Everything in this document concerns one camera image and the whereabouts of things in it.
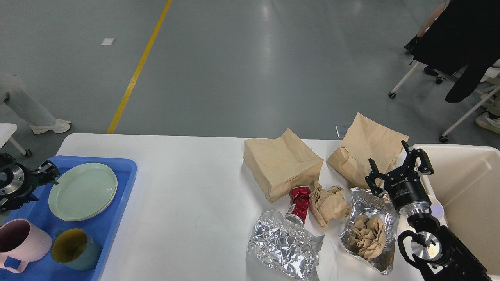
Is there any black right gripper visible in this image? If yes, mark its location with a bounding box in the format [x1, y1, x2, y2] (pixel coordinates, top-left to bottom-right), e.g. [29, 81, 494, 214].
[365, 140, 434, 215]

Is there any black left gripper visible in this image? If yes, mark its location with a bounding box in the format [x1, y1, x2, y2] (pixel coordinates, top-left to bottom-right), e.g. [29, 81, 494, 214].
[0, 160, 61, 212]

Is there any mint green plate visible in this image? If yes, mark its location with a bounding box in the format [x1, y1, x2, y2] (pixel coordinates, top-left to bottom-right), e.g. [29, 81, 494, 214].
[48, 162, 118, 222]

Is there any dark teal mug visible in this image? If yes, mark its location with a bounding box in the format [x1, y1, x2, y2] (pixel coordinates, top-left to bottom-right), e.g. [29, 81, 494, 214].
[50, 228, 102, 271]

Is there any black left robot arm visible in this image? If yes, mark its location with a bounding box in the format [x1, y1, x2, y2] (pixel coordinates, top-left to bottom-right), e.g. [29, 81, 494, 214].
[0, 153, 61, 212]

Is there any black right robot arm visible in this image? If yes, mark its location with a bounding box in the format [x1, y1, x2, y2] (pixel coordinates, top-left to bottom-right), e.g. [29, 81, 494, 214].
[365, 140, 491, 281]

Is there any right brown paper bag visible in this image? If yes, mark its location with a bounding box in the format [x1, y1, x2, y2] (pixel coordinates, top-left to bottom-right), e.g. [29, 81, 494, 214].
[326, 113, 409, 189]

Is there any brown paper bag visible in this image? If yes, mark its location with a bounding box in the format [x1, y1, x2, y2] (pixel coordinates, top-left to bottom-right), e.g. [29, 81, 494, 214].
[243, 128, 324, 203]
[326, 113, 409, 189]

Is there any pink mug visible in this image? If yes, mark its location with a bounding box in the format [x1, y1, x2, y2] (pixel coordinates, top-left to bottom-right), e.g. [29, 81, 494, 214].
[0, 218, 52, 274]

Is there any white paper cup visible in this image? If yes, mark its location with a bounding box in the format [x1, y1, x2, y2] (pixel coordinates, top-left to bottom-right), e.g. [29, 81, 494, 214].
[428, 194, 445, 221]

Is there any white rolling chair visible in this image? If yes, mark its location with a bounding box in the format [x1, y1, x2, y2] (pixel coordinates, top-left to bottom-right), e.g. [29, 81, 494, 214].
[389, 60, 500, 143]

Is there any foil bag with paper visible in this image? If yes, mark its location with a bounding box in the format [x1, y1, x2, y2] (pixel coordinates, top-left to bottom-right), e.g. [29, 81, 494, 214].
[339, 187, 400, 275]

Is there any yellow plate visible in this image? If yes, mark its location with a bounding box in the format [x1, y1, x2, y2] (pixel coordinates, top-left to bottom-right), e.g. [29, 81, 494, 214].
[48, 183, 118, 222]

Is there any white table at left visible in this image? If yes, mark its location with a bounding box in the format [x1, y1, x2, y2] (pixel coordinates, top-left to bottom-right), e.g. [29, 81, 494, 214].
[0, 123, 33, 158]

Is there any beige plastic bin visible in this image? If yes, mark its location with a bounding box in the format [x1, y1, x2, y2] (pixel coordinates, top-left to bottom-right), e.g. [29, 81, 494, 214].
[414, 144, 500, 281]

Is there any crumpled brown paper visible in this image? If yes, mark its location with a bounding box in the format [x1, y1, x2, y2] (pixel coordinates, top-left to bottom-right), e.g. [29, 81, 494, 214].
[309, 180, 350, 229]

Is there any person in grey trousers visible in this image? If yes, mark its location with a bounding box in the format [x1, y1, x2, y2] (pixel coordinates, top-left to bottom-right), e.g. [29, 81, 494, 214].
[0, 73, 72, 135]

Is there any crushed red can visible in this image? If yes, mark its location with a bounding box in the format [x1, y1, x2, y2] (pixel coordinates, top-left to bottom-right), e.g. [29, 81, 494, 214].
[284, 186, 311, 227]

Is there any white sneaker at right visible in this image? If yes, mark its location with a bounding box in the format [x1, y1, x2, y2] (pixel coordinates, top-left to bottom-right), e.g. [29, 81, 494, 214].
[475, 94, 500, 134]

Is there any left brown paper bag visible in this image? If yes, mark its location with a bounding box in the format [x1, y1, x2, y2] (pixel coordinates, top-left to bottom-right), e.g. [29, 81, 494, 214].
[243, 128, 324, 203]

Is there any crumpled foil sheet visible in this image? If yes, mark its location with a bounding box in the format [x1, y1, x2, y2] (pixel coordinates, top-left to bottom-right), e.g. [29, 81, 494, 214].
[247, 210, 324, 281]

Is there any person with black shoes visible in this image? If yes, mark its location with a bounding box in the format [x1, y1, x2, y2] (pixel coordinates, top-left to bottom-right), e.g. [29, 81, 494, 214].
[404, 0, 452, 53]

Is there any black jacket on chair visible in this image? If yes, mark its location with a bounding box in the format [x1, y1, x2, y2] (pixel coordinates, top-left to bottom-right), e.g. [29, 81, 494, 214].
[411, 0, 500, 103]

